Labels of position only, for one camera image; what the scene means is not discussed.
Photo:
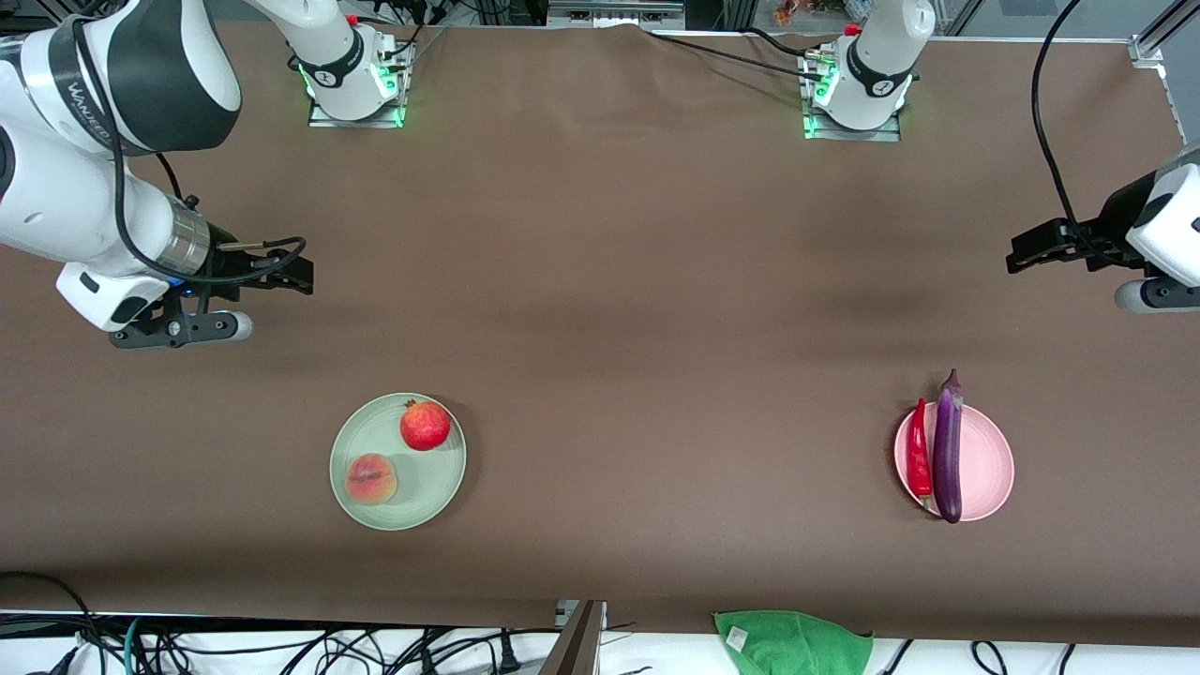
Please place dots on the grey metal post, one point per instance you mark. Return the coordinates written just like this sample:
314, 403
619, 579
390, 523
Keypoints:
581, 647

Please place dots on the grey metal box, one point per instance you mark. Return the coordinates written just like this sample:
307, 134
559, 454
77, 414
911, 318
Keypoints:
609, 14

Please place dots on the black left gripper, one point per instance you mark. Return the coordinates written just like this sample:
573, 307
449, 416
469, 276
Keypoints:
1115, 221

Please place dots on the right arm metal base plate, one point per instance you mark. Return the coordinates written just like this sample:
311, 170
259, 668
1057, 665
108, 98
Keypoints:
394, 111

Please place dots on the yellow red peach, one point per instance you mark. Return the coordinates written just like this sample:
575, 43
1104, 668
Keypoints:
371, 480

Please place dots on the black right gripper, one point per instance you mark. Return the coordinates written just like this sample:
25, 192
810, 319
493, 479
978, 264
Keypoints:
225, 265

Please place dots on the orange colourful items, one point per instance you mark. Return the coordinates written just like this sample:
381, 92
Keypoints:
787, 13

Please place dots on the pink round plate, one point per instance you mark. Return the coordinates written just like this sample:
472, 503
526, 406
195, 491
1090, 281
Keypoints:
989, 461

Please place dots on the brown table cover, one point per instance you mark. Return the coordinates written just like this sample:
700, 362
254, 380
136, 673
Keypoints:
562, 234

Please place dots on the aluminium frame profile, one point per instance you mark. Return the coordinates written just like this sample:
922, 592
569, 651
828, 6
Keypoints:
1148, 47

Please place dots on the pale green round plate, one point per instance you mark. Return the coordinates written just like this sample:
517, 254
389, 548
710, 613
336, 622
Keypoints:
427, 478

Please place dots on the long purple eggplant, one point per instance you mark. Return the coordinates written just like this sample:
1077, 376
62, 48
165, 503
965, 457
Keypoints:
948, 450

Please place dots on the red pomegranate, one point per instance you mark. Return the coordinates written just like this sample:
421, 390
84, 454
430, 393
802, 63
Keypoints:
425, 425

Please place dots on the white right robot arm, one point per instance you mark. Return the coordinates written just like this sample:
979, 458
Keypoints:
56, 197

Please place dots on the green cloth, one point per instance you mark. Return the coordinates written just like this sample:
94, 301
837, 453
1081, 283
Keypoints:
792, 645

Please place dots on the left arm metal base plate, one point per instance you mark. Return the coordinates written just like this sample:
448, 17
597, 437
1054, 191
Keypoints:
817, 131

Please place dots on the red chili pepper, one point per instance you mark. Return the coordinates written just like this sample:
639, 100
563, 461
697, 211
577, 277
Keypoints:
920, 455

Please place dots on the black power plug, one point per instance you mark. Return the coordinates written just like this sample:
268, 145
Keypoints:
507, 656

